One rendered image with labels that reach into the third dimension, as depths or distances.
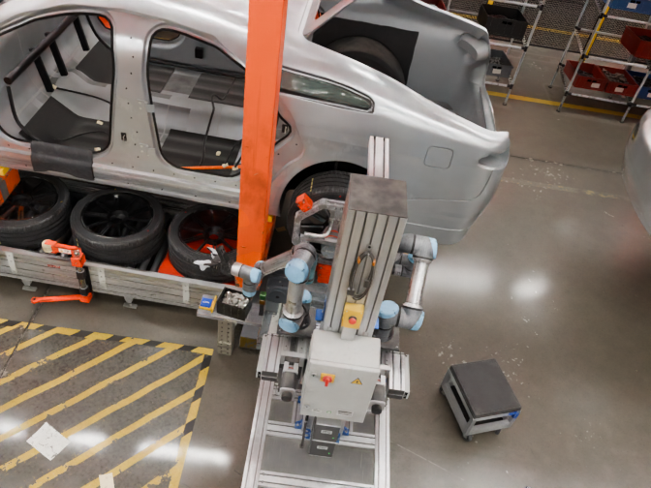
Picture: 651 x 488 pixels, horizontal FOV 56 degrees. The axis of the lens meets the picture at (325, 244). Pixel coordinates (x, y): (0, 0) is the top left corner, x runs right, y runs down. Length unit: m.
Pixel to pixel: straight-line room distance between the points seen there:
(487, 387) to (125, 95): 2.99
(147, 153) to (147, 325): 1.25
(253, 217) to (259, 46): 1.08
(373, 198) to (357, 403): 1.13
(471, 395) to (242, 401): 1.50
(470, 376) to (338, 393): 1.36
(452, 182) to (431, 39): 1.75
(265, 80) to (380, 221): 1.02
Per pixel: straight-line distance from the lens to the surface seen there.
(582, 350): 5.27
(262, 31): 3.04
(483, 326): 5.04
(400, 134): 3.85
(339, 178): 4.05
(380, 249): 2.66
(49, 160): 4.64
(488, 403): 4.19
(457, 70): 5.60
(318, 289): 4.60
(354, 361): 2.98
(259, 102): 3.22
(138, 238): 4.52
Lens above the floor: 3.62
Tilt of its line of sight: 43 degrees down
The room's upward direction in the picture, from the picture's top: 11 degrees clockwise
